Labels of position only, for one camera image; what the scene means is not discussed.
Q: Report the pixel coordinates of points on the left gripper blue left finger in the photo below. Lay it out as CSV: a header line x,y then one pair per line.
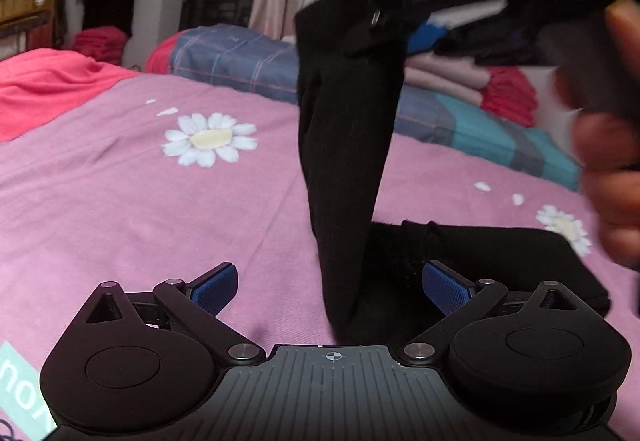
x,y
192,309

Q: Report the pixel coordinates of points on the red blanket at bedside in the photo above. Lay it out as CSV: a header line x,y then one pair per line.
x,y
42,84

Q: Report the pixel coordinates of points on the person's right hand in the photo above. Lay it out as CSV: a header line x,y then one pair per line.
x,y
607,147

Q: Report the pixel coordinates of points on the white paper label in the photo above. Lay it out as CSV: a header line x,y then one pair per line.
x,y
24,413

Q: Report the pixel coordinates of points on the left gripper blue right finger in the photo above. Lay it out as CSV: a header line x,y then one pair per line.
x,y
462,303

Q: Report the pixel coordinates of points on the pink daisy bedsheet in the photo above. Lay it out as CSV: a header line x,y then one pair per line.
x,y
161,177

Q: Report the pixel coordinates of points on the blue plaid folded quilt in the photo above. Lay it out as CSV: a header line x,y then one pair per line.
x,y
236,57

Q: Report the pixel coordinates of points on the red pillow beside quilt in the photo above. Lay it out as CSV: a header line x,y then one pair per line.
x,y
160,61

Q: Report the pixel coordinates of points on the black knit pants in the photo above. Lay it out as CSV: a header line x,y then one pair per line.
x,y
348,90

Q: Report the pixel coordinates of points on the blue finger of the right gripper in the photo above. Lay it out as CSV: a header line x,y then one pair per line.
x,y
425,37

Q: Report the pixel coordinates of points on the red folded clothes on quilt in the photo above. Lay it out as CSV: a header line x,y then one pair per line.
x,y
510,96

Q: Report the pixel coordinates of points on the pink folded towels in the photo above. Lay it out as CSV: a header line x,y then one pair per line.
x,y
461,79

